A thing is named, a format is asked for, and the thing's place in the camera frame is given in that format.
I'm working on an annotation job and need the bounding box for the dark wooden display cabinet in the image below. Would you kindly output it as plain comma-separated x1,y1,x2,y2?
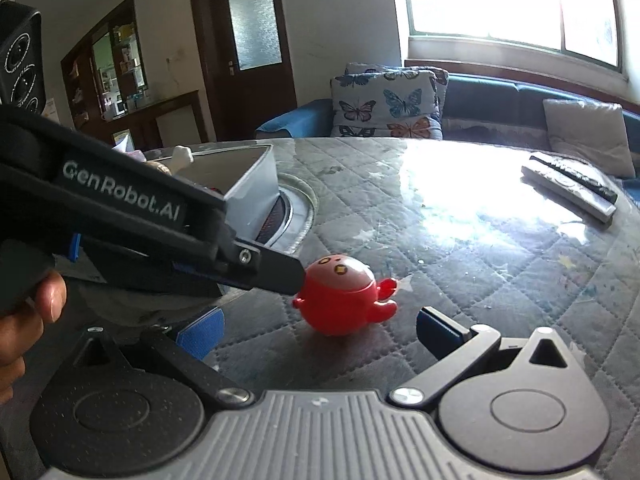
60,0,151,128

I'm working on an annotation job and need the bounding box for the silver remote control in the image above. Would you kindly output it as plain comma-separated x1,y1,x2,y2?
520,165,617,224

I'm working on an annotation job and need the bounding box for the blue sofa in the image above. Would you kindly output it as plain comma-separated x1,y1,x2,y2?
255,72,640,181

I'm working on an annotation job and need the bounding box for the black remote control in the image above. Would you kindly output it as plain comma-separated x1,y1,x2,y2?
528,152,620,205

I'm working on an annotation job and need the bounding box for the white pillow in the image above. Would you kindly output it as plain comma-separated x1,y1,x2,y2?
542,98,637,179

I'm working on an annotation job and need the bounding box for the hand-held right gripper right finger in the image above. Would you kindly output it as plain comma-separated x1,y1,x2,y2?
388,307,588,410

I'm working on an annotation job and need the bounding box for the red octopus toy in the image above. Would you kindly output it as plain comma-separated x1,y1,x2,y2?
292,255,399,337

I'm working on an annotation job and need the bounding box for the quilted grey desktop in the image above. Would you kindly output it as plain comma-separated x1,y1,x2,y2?
75,135,640,480

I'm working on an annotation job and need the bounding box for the butterfly print pillow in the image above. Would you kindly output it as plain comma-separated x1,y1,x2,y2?
330,70,444,140
345,62,450,113

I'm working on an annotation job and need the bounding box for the round metal table insert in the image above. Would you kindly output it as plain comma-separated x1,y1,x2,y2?
257,172,319,257

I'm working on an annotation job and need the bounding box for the window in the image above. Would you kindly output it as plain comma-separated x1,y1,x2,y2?
399,0,627,74

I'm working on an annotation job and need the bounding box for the white plastic storage box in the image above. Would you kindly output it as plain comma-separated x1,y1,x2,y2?
77,143,280,328

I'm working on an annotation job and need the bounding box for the dark wooden sideboard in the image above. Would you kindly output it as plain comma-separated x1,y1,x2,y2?
100,90,211,152

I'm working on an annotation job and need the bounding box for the person's left hand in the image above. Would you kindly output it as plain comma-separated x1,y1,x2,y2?
0,270,68,407

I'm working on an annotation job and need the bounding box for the white bone-shaped toy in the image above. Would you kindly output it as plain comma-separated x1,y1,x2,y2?
171,145,195,177

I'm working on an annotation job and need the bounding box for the brown wooden door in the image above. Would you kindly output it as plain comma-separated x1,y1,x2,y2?
187,0,299,142

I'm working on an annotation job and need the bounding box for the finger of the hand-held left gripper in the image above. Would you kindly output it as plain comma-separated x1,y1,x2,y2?
75,239,231,302
216,237,307,297

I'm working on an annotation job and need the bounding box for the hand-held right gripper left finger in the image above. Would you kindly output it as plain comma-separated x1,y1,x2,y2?
66,306,256,410

